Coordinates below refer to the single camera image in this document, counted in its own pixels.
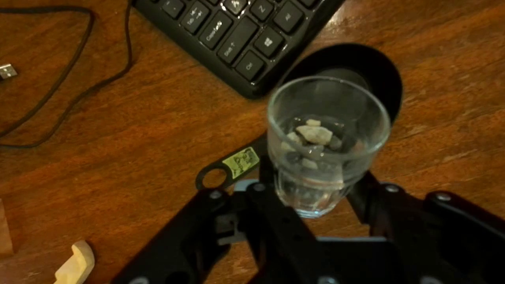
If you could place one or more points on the small black pot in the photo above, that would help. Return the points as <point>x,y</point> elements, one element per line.
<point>363,63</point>

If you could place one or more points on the pile of small pebbles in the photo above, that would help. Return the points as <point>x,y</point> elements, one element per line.
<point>314,134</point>

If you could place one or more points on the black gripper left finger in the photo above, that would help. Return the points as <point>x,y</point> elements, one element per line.
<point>236,230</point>

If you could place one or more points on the small glass cup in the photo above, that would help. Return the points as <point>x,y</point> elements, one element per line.
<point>325,178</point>

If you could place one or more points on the black computer keyboard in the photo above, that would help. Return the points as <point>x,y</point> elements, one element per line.
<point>236,36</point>

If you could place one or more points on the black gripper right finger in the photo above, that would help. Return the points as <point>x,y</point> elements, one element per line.
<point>446,237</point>

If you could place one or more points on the pale wooden piece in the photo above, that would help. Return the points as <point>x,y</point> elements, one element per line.
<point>75,262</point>

